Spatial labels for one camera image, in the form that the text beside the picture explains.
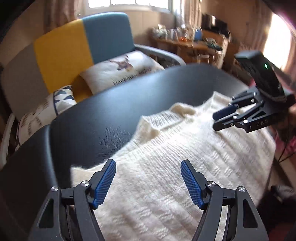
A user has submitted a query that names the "triangle pattern cushion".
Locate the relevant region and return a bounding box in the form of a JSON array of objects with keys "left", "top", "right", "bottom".
[{"left": 16, "top": 85, "right": 77, "bottom": 149}]

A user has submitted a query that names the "deer print cushion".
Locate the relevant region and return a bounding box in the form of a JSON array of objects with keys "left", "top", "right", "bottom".
[{"left": 80, "top": 51, "right": 165, "bottom": 94}]

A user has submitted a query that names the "black right camera box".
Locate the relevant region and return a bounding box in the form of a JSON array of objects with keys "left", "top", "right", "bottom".
[{"left": 234, "top": 51, "right": 287, "bottom": 102}]

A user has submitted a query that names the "cream knitted sweater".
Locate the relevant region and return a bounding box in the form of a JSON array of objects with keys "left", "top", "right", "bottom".
[{"left": 70, "top": 90, "right": 277, "bottom": 241}]

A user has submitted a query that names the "wooden side table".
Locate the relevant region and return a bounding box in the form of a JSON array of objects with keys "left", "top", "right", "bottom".
[{"left": 151, "top": 30, "right": 229, "bottom": 69}]

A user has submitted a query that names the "colour block armchair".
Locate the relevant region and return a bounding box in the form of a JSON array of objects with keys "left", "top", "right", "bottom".
[{"left": 1, "top": 12, "right": 184, "bottom": 166}]

